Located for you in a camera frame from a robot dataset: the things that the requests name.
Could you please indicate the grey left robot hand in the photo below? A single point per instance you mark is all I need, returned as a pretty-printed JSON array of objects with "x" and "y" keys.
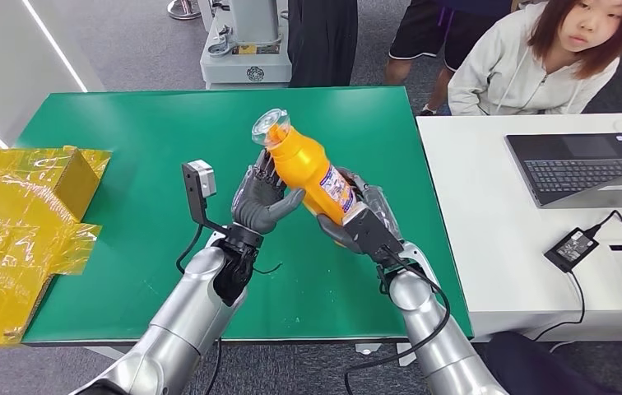
[{"x": 256, "y": 207}]

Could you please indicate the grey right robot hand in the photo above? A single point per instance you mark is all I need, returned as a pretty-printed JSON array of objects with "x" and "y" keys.
[{"x": 383, "y": 204}]

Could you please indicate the orange bottle with clear cap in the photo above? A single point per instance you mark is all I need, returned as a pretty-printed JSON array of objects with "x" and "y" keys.
[{"x": 305, "y": 163}]

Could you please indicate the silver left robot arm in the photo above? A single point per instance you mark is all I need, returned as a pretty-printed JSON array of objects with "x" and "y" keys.
[{"x": 188, "y": 316}]

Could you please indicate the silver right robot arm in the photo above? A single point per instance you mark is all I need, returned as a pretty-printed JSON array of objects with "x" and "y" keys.
[{"x": 431, "y": 338}]

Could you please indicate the person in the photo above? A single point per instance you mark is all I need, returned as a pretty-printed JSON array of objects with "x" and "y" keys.
[
  {"x": 322, "y": 43},
  {"x": 420, "y": 32},
  {"x": 507, "y": 71}
]

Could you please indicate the black power adapter brick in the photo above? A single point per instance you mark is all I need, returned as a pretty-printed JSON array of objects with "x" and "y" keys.
[{"x": 570, "y": 250}]

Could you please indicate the dark grey laptop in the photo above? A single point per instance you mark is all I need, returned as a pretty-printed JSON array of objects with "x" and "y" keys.
[{"x": 578, "y": 169}]

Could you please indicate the round metal stanchion base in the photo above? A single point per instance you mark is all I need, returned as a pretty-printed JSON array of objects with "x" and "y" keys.
[{"x": 183, "y": 11}]

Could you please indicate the black padded seat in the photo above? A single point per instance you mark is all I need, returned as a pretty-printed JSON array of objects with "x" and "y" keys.
[{"x": 534, "y": 370}]

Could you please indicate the yellow film wrapped cardboard box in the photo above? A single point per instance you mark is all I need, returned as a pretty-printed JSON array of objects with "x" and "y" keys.
[{"x": 16, "y": 245}]

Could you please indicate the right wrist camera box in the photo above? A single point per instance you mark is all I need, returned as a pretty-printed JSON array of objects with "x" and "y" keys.
[{"x": 371, "y": 234}]

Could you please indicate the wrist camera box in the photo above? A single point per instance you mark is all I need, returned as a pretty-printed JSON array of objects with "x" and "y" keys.
[
  {"x": 371, "y": 234},
  {"x": 194, "y": 188}
]

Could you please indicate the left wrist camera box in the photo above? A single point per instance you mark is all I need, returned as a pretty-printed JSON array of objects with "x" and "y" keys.
[{"x": 194, "y": 188}]

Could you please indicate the white machine pedestal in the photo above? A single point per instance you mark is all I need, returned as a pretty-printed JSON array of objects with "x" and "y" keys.
[{"x": 245, "y": 65}]

